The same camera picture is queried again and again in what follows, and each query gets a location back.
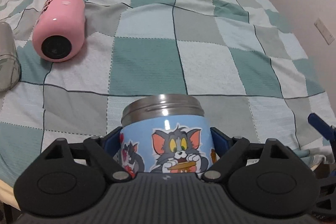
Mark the green checkered bed sheet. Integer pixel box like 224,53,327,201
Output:
1,0,335,185

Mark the blue cartoon sticker cup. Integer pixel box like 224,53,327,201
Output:
118,94,216,177

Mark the white wall socket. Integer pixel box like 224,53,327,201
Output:
314,18,335,45

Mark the stainless steel cup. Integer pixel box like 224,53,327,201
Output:
0,22,21,92

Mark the pink cup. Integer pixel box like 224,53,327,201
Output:
32,0,85,62

